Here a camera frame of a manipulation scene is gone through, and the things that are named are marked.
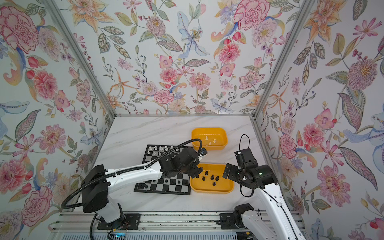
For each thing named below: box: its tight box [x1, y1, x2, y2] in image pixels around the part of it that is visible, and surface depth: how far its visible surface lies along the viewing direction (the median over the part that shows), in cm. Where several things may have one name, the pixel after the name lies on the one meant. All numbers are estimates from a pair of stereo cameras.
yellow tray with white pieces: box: [191, 127, 228, 151], surface depth 109 cm
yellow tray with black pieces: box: [189, 163, 235, 194], surface depth 88 cm
